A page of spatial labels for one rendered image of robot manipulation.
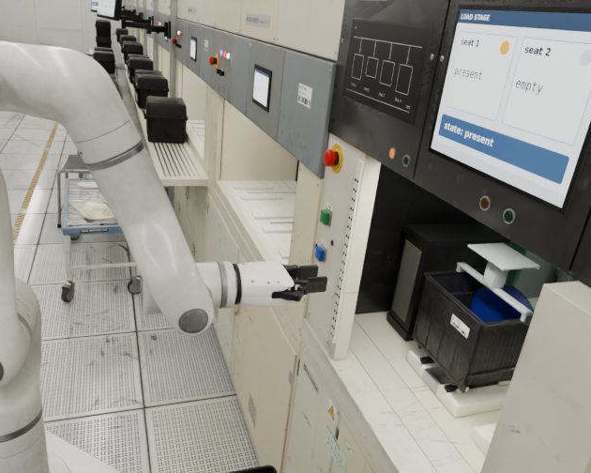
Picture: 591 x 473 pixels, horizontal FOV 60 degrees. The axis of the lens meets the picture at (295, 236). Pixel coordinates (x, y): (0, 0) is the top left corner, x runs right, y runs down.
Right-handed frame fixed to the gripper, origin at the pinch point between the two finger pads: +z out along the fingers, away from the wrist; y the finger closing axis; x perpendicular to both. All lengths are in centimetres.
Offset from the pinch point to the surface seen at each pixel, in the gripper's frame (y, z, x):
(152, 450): -79, -23, -119
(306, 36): -56, 14, 42
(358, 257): -13.9, 17.2, -3.2
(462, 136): 16.2, 13.9, 31.9
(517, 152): 27.9, 13.8, 32.6
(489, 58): 18.1, 13.8, 43.3
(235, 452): -71, 9, -119
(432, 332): -3.1, 34.1, -18.5
